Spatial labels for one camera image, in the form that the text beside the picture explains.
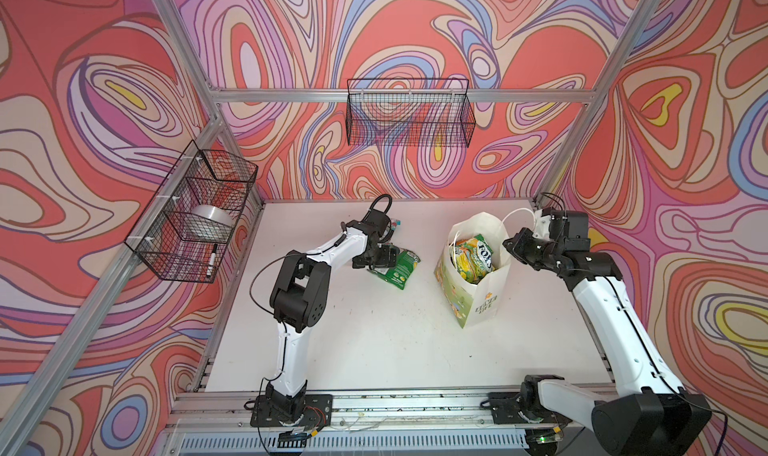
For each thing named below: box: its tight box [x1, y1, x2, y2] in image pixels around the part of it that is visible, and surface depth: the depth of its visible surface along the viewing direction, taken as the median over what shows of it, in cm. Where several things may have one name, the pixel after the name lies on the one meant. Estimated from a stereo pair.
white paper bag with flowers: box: [433, 209, 536, 329], surface depth 80 cm
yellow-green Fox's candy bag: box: [449, 234, 496, 284], surface depth 82 cm
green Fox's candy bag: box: [367, 250, 421, 291], surface depth 98 cm
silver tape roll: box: [190, 204, 235, 227], surface depth 75 cm
